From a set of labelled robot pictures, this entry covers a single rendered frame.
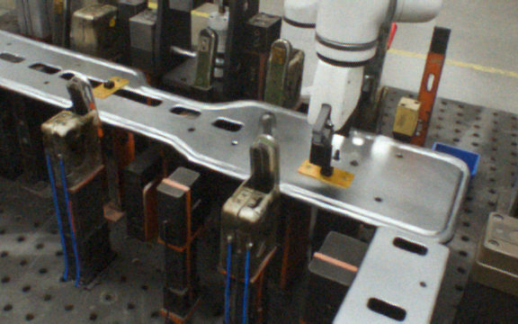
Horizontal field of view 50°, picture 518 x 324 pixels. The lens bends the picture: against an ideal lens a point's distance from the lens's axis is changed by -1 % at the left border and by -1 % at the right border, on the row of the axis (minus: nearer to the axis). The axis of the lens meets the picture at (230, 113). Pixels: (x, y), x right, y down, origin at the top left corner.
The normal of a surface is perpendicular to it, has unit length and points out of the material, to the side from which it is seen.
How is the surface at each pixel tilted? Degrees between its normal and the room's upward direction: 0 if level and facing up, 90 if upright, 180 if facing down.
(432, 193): 0
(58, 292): 0
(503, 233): 0
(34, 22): 90
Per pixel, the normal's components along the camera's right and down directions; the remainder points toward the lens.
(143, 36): -0.47, 0.44
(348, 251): 0.03, -0.86
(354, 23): -0.02, 0.52
